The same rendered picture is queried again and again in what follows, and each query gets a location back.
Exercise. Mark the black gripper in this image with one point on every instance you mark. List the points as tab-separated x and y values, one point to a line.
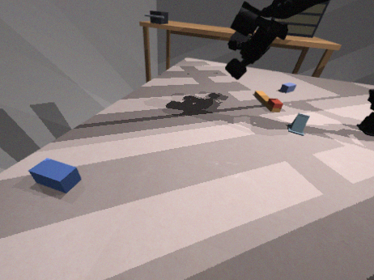
252	53

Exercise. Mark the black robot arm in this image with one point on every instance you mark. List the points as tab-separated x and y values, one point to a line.
249	18

